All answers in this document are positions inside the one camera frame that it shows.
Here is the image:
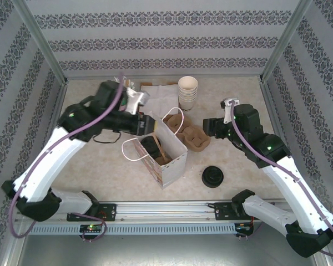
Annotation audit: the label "coffee cup with black lid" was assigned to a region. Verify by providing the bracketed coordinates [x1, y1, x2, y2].
[140, 135, 164, 161]

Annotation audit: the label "wooden stirrer stick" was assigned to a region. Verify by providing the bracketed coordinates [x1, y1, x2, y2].
[152, 134, 170, 165]

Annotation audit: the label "cartoon animal paper bag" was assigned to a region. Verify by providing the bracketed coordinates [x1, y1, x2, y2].
[122, 107, 189, 191]

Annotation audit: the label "black coffee cup lid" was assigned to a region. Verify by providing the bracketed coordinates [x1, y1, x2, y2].
[201, 165, 225, 188]

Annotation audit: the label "white paper napkins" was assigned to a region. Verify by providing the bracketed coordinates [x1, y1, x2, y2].
[140, 84, 180, 117]

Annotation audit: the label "brown pulp cup carrier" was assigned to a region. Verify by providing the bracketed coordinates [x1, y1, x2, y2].
[166, 113, 211, 153]

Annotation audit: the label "brown cardboard napkin box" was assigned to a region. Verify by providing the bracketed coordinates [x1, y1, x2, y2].
[140, 81, 178, 87]

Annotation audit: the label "white paper cup stack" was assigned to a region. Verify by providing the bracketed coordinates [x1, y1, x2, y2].
[178, 76, 198, 111]

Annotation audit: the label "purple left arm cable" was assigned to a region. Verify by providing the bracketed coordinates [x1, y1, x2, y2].
[9, 72, 125, 238]

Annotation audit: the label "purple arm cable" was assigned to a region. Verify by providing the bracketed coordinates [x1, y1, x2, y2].
[9, 72, 125, 238]
[229, 100, 333, 258]

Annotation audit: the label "thin black cable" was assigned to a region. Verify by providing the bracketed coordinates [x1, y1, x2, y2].
[93, 130, 122, 144]

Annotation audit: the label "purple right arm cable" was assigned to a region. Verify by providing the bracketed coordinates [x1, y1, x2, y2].
[229, 100, 333, 258]

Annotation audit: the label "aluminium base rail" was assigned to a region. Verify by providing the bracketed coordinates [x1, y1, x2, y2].
[16, 201, 316, 222]

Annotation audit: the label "aluminium frame post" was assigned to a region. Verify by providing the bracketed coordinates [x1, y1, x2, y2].
[259, 0, 314, 83]
[11, 0, 69, 85]

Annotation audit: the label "slotted grey cable duct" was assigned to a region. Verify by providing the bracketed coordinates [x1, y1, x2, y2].
[32, 223, 256, 236]

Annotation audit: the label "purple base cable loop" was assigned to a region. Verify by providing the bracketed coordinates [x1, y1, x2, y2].
[82, 213, 108, 242]

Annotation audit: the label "grey metal base plate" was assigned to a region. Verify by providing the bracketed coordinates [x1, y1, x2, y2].
[5, 221, 331, 266]

